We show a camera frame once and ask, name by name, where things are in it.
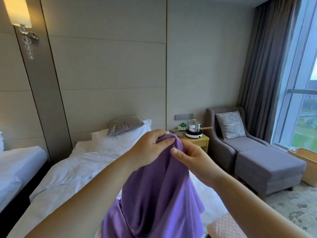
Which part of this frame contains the person's right hand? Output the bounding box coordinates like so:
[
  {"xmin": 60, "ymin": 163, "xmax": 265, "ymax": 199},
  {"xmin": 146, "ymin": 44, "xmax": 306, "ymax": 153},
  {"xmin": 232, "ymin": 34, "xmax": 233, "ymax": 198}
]
[{"xmin": 170, "ymin": 141, "xmax": 224, "ymax": 189}]

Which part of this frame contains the person's left hand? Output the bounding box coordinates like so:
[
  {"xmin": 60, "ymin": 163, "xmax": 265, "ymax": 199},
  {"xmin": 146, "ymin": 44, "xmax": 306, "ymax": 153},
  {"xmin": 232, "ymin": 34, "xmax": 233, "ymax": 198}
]
[{"xmin": 128, "ymin": 129, "xmax": 172, "ymax": 172}]

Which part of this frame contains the purple cloth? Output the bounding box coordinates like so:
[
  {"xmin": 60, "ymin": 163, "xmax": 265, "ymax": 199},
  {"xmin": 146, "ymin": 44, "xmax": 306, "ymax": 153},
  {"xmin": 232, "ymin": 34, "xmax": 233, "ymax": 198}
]
[{"xmin": 102, "ymin": 133, "xmax": 206, "ymax": 238}]

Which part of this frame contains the person's right forearm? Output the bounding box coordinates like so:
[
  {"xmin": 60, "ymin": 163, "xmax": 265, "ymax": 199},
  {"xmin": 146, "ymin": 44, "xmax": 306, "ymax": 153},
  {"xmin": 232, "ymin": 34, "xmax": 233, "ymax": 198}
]
[{"xmin": 213, "ymin": 171, "xmax": 317, "ymax": 238}]

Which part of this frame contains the person's left forearm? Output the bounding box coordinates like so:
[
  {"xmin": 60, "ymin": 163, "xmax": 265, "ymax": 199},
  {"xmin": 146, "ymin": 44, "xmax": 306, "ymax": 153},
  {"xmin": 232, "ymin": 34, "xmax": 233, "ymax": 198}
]
[{"xmin": 24, "ymin": 153, "xmax": 136, "ymax": 238}]

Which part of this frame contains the light wooden nightstand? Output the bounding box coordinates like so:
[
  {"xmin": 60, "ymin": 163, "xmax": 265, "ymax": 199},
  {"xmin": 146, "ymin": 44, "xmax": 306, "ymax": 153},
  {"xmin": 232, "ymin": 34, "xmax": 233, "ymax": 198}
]
[{"xmin": 174, "ymin": 133, "xmax": 210, "ymax": 157}]

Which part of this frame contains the white induction cooker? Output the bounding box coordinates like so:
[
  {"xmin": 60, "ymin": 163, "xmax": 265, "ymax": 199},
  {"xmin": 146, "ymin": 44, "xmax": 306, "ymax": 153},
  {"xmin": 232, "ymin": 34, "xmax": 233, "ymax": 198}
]
[{"xmin": 185, "ymin": 129, "xmax": 203, "ymax": 138}]

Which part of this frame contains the white pillow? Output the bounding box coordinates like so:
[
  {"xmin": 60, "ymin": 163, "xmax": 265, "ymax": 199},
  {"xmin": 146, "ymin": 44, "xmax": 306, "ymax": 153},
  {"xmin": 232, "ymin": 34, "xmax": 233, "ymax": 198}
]
[{"xmin": 90, "ymin": 119, "xmax": 152, "ymax": 147}]

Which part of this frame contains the grey patterned pillow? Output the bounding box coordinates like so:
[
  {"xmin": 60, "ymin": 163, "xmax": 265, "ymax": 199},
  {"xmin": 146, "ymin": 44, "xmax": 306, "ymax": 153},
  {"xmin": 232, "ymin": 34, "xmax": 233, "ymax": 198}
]
[{"xmin": 107, "ymin": 116, "xmax": 145, "ymax": 136}]

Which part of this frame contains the grey armchair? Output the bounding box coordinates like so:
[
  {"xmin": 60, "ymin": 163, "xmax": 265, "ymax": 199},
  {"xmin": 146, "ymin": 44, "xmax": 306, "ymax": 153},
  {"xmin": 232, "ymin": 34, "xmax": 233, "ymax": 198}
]
[{"xmin": 205, "ymin": 107, "xmax": 271, "ymax": 175}]

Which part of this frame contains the grey branch-patterned cushion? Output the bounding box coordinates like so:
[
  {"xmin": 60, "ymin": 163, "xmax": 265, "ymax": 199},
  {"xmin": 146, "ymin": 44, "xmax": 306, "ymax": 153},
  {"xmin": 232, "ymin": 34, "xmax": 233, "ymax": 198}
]
[{"xmin": 215, "ymin": 111, "xmax": 247, "ymax": 140}]

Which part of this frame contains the pink quilted pad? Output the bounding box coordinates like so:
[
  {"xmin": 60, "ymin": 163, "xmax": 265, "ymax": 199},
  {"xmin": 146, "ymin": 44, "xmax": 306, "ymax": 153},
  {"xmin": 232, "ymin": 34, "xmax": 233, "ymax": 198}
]
[{"xmin": 207, "ymin": 212, "xmax": 251, "ymax": 238}]

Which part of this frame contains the bed with white duvet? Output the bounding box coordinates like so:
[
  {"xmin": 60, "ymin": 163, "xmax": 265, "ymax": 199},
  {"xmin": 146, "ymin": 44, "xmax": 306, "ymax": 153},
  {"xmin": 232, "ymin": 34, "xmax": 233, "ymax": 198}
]
[{"xmin": 7, "ymin": 136, "xmax": 229, "ymax": 238}]

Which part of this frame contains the grey ottoman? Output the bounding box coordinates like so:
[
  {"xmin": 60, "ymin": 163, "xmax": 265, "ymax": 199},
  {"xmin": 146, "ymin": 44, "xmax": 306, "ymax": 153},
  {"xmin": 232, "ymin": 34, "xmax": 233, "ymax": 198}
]
[{"xmin": 234, "ymin": 145, "xmax": 307, "ymax": 200}]

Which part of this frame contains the grey curtain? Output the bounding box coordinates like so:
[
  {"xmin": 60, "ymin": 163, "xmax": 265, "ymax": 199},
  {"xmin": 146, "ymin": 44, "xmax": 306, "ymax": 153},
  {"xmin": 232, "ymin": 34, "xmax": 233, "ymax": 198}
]
[{"xmin": 237, "ymin": 0, "xmax": 304, "ymax": 147}]

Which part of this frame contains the light woven basket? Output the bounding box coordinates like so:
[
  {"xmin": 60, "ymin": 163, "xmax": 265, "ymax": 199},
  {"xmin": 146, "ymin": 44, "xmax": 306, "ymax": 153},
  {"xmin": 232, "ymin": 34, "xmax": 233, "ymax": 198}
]
[{"xmin": 288, "ymin": 147, "xmax": 317, "ymax": 188}]

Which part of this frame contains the bed with white sheet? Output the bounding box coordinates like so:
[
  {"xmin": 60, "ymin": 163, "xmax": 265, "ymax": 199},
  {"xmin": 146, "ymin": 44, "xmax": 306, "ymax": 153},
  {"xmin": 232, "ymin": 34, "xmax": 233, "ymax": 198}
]
[{"xmin": 0, "ymin": 131, "xmax": 48, "ymax": 214}]

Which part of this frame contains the steel pot with wooden handle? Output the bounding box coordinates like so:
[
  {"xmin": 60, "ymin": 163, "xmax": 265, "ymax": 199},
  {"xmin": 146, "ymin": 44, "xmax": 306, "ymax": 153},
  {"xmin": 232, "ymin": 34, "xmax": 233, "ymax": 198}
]
[{"xmin": 187, "ymin": 119, "xmax": 213, "ymax": 133}]

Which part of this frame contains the grey wall switch panel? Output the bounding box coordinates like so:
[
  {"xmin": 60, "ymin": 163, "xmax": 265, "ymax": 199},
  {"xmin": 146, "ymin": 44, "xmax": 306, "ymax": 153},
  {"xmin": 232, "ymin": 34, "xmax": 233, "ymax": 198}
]
[{"xmin": 175, "ymin": 113, "xmax": 198, "ymax": 121}]

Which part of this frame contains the window frame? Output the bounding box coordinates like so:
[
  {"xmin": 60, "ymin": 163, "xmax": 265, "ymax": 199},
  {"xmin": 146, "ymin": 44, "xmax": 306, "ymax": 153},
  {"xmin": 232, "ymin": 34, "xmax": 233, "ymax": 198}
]
[{"xmin": 270, "ymin": 0, "xmax": 317, "ymax": 152}]

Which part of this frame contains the wall lamp with glass beads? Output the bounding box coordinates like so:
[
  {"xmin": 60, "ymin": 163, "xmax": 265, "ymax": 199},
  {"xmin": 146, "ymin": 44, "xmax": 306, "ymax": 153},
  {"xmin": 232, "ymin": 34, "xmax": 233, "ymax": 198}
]
[{"xmin": 2, "ymin": 0, "xmax": 40, "ymax": 60}]

